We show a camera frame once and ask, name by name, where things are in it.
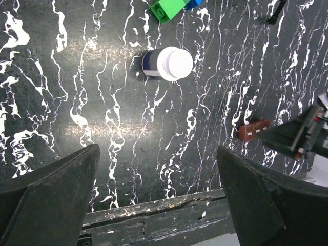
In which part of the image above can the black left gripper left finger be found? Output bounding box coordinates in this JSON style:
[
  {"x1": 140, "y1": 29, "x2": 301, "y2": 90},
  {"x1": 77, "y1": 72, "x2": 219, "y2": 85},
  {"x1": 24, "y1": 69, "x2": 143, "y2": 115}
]
[{"x1": 1, "y1": 144, "x2": 100, "y2": 245}]

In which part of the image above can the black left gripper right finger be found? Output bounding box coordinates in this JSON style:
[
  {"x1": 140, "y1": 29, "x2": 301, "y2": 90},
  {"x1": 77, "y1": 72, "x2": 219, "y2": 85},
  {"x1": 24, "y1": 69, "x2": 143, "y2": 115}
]
[{"x1": 217, "y1": 146, "x2": 327, "y2": 245}]

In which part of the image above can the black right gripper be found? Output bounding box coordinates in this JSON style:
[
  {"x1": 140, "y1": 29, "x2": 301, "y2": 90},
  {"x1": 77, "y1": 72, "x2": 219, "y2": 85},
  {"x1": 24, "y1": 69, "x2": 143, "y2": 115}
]
[{"x1": 258, "y1": 92, "x2": 327, "y2": 159}]

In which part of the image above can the brown weekly pill organizer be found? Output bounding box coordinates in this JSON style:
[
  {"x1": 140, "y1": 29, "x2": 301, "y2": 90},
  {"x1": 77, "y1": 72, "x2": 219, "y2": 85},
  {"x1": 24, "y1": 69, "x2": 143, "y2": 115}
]
[{"x1": 238, "y1": 119, "x2": 271, "y2": 142}]

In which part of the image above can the white pill bottle blue label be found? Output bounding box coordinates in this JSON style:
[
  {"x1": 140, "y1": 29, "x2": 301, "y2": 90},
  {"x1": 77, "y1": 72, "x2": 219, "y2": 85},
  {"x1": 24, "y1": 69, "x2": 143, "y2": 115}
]
[{"x1": 141, "y1": 46, "x2": 193, "y2": 81}]

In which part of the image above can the black microphone tripod stand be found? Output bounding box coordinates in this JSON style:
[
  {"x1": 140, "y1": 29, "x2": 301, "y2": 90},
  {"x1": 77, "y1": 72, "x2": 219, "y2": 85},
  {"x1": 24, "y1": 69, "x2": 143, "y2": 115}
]
[{"x1": 266, "y1": 0, "x2": 287, "y2": 25}]

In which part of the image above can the blue toy brick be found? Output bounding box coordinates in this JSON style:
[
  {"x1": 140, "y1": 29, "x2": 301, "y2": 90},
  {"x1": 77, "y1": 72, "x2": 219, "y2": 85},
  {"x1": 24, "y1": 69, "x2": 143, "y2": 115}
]
[{"x1": 185, "y1": 0, "x2": 202, "y2": 10}]

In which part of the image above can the green toy brick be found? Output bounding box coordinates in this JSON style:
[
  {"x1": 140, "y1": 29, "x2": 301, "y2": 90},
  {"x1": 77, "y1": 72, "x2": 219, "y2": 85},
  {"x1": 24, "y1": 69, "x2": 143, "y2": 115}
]
[{"x1": 150, "y1": 0, "x2": 190, "y2": 24}]

